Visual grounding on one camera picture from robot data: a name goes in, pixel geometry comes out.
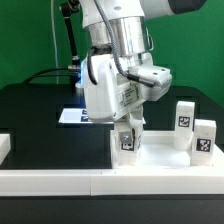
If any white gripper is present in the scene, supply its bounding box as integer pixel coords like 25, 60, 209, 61
82, 54, 144, 151

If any white square table top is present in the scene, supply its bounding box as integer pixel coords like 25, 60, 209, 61
109, 129, 221, 170

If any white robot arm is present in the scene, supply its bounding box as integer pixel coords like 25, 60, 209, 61
61, 0, 207, 152

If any sheet of fiducial markers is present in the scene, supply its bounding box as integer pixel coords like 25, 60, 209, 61
58, 107, 147, 126

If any white front fence wall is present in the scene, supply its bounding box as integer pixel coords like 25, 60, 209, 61
0, 167, 224, 196

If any white fence wall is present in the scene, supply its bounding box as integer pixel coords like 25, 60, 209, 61
0, 134, 11, 165
214, 146, 224, 168
0, 167, 224, 196

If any white right fence wall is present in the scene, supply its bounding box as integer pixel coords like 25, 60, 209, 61
214, 146, 224, 168

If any black cable bundle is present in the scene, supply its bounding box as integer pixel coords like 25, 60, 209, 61
22, 66, 82, 84

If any grey hanging cable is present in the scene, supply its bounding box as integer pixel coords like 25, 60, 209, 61
50, 0, 60, 84

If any white left fence wall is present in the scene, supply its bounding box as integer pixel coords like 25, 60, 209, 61
0, 134, 11, 165

